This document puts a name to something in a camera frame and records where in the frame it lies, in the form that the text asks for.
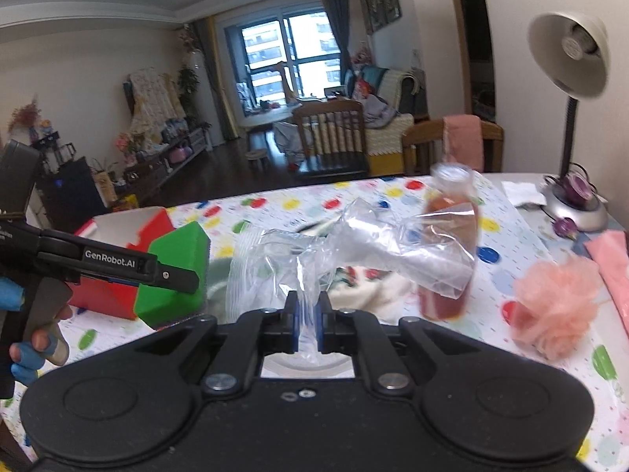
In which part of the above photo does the left hand blue glove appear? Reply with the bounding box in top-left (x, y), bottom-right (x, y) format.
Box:
top-left (1, 277), bottom-right (72, 398)

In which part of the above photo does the pink towel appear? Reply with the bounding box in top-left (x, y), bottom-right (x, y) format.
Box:
top-left (442, 114), bottom-right (484, 171)

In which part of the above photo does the small purple onion piece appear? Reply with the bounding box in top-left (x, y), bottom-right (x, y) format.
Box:
top-left (552, 218), bottom-right (579, 241)

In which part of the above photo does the tv console cabinet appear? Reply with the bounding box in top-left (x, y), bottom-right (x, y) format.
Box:
top-left (117, 123), bottom-right (211, 206)

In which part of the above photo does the white tissue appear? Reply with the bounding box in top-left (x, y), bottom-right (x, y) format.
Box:
top-left (502, 181), bottom-right (547, 208)

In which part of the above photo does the purple onion half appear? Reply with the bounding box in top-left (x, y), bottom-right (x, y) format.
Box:
top-left (562, 171), bottom-right (595, 210)

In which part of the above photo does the clear plastic bag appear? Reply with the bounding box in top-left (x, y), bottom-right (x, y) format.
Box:
top-left (225, 197), bottom-right (479, 365)

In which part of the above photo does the red cardboard box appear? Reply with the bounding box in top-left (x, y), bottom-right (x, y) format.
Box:
top-left (69, 207), bottom-right (175, 320)

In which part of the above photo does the christmas print cloth bag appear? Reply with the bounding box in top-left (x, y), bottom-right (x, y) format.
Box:
top-left (327, 266), bottom-right (417, 325)

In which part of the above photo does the small wooden stool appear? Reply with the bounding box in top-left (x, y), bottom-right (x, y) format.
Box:
top-left (245, 148), bottom-right (269, 171)

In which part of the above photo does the pink bath pouf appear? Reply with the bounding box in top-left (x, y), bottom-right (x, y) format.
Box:
top-left (509, 256), bottom-right (602, 361)

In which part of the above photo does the orange tea bottle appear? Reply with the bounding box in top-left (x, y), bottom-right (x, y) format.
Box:
top-left (419, 163), bottom-right (480, 321)

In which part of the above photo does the green sponge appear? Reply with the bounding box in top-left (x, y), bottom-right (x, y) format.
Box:
top-left (134, 222), bottom-right (210, 329)

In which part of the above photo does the sofa with blankets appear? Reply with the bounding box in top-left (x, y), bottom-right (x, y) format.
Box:
top-left (335, 65), bottom-right (429, 177)

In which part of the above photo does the wooden chair black seat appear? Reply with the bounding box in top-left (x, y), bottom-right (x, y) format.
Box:
top-left (292, 99), bottom-right (370, 184)

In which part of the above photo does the grey desk lamp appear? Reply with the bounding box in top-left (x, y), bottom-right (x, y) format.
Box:
top-left (528, 12), bottom-right (610, 232)

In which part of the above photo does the white coffee table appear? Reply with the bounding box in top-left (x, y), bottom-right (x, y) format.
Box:
top-left (238, 102), bottom-right (302, 138)

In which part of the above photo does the pale green mug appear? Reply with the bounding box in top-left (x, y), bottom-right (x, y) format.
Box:
top-left (205, 258), bottom-right (231, 324)

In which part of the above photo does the wooden chair with towel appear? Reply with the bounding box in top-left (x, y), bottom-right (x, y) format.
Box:
top-left (401, 120), bottom-right (504, 176)

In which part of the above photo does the pink love pouch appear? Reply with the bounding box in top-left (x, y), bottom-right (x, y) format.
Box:
top-left (585, 230), bottom-right (629, 331)

